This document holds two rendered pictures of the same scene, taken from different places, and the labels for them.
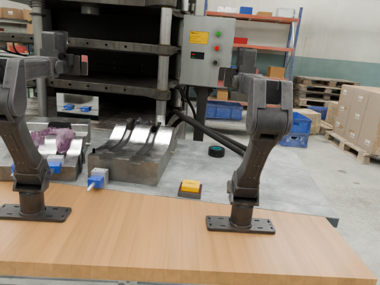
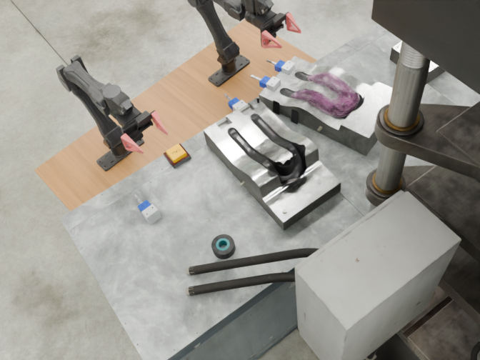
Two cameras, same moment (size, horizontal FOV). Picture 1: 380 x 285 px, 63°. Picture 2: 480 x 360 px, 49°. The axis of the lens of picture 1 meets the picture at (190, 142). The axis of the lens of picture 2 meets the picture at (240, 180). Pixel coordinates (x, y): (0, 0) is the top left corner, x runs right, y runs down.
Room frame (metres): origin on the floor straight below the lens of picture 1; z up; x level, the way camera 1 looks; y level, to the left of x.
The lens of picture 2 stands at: (2.20, -0.47, 2.43)
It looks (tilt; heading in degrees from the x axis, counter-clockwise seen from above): 56 degrees down; 149
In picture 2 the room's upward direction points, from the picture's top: 11 degrees counter-clockwise
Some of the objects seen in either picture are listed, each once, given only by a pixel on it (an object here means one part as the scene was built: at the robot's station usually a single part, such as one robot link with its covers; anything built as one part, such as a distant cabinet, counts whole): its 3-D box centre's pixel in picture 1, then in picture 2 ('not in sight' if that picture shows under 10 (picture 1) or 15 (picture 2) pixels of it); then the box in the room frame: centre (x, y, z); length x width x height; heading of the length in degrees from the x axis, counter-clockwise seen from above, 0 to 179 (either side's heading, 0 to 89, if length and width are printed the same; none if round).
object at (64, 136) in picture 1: (52, 134); (326, 91); (1.23, 0.57, 0.90); 0.26 x 0.18 x 0.08; 12
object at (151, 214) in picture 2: not in sight; (144, 206); (1.11, -0.25, 0.83); 0.13 x 0.05 x 0.05; 0
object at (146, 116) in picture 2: (227, 76); (154, 128); (1.15, -0.11, 1.20); 0.09 x 0.07 x 0.07; 3
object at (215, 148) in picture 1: (216, 151); (223, 246); (1.43, -0.13, 0.82); 0.08 x 0.08 x 0.04
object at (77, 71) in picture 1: (61, 64); (266, 24); (1.05, 0.45, 1.20); 0.10 x 0.07 x 0.07; 93
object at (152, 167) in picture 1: (140, 144); (268, 156); (1.29, 0.22, 0.87); 0.50 x 0.26 x 0.14; 175
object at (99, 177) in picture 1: (94, 182); (233, 103); (0.96, 0.31, 0.83); 0.13 x 0.05 x 0.05; 176
